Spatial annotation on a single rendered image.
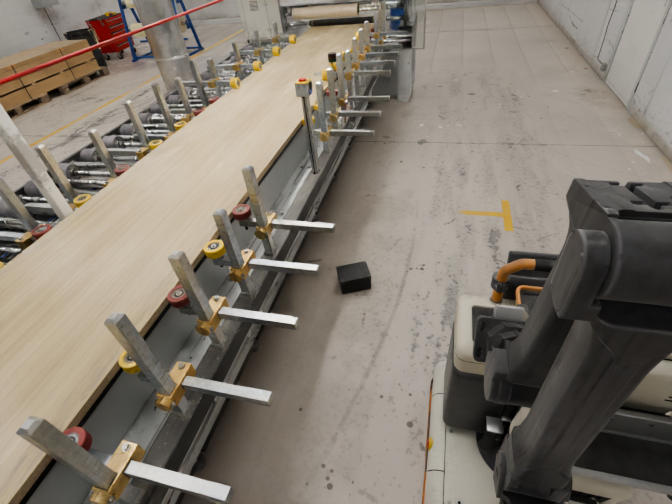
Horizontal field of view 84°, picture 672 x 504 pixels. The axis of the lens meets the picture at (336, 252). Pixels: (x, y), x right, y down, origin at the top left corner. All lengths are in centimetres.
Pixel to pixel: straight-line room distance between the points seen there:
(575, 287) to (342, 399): 178
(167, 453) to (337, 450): 86
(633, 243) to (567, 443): 25
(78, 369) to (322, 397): 114
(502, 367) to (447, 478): 103
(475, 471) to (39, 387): 142
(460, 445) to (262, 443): 90
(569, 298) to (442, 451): 135
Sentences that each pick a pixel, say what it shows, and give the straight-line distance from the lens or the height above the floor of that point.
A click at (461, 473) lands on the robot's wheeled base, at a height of 28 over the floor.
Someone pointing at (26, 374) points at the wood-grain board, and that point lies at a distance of 146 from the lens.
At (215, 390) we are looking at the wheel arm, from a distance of 121.
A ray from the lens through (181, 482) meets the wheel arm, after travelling 111.
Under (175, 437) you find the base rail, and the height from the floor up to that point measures 70.
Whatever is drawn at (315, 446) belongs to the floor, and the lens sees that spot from 195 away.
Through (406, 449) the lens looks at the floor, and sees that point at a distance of 193.
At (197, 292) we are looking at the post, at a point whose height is 98.
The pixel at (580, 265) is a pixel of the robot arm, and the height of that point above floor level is 161.
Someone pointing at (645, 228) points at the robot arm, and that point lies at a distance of 31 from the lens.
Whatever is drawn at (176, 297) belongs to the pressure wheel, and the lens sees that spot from 138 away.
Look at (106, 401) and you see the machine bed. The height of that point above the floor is 78.
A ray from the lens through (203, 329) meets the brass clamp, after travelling 133.
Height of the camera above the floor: 179
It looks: 41 degrees down
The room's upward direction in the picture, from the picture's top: 7 degrees counter-clockwise
